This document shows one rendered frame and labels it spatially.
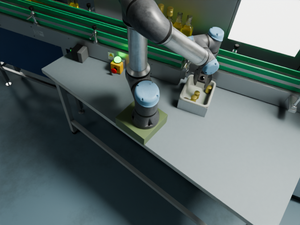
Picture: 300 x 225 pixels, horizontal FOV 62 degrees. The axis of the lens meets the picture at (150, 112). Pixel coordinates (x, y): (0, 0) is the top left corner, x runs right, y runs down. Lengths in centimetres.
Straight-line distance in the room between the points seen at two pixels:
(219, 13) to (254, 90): 50
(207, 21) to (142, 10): 81
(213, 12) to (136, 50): 66
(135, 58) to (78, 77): 63
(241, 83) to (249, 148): 41
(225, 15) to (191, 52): 61
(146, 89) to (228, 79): 64
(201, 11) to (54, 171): 159
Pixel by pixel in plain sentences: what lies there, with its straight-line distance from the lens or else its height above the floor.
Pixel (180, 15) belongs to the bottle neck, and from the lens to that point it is 152.
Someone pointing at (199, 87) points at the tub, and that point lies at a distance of 161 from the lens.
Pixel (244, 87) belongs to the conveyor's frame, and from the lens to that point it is 165.
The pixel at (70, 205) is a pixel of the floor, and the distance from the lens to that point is 204.
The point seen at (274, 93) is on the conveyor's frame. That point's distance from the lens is 166.
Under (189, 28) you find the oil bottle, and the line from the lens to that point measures 152.
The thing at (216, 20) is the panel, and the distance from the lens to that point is 163.
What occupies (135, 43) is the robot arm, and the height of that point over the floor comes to 125.
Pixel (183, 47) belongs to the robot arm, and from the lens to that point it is 100.
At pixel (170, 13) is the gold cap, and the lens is 152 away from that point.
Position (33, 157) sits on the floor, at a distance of 229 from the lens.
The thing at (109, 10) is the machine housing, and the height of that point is 95.
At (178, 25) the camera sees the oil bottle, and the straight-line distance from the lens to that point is 153.
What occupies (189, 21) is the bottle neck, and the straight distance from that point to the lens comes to 151.
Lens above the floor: 189
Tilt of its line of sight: 52 degrees down
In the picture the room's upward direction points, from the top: 6 degrees clockwise
